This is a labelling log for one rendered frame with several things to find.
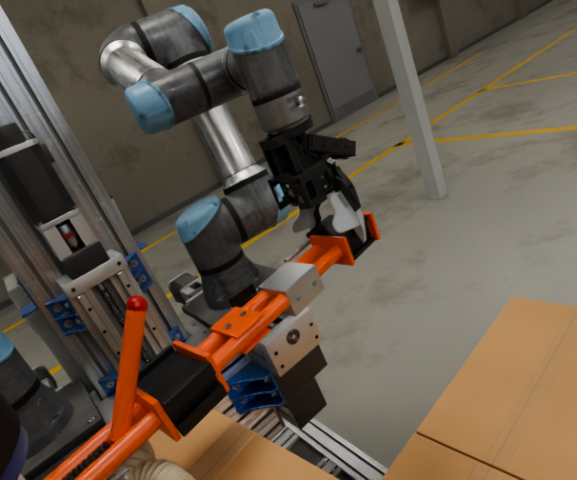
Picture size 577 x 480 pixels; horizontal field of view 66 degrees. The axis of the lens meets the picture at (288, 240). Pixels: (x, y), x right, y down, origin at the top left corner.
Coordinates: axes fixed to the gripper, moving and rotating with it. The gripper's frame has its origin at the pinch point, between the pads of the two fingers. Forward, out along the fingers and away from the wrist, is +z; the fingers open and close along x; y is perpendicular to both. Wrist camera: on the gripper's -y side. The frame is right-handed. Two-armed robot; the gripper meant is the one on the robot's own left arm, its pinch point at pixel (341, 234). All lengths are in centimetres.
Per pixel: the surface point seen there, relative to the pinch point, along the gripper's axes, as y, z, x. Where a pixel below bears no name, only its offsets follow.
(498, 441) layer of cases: -18, 66, 6
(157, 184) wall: -252, 67, -579
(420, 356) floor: -86, 120, -66
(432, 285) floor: -143, 120, -88
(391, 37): -258, -11, -141
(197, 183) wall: -310, 95, -570
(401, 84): -259, 23, -144
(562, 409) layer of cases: -32, 66, 16
